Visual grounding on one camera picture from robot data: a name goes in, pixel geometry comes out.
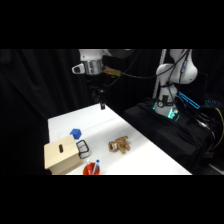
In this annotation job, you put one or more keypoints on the plush tiger toy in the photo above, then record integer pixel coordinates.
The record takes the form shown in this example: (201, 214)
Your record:
(119, 144)

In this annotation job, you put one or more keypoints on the orange cup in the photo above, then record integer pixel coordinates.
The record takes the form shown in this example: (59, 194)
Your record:
(89, 170)

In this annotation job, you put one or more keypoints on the red and white marker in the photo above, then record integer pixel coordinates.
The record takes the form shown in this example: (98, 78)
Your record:
(89, 165)

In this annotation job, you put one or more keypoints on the blue marker pen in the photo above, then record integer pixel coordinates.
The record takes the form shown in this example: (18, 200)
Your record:
(96, 166)

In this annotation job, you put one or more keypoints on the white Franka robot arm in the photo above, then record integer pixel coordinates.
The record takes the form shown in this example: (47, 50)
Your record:
(173, 71)

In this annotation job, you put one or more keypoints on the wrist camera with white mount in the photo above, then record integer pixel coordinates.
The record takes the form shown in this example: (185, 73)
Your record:
(100, 68)

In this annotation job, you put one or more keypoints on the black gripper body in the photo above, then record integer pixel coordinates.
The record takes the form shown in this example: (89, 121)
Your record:
(95, 82)

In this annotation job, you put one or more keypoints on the wooden box with slot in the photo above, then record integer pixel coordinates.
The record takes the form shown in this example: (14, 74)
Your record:
(62, 157)

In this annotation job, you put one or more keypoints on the blue cube block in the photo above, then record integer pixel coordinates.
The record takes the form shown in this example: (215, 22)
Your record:
(76, 133)

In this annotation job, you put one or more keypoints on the black robot stand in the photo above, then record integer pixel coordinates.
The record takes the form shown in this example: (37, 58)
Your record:
(166, 133)

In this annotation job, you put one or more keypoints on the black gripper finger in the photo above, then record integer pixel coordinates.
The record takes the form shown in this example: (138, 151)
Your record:
(104, 105)
(101, 105)

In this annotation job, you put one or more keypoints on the blue lit device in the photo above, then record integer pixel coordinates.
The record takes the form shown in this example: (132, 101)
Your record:
(188, 100)

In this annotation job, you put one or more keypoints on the black curtain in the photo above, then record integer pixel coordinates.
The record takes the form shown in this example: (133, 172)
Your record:
(36, 100)

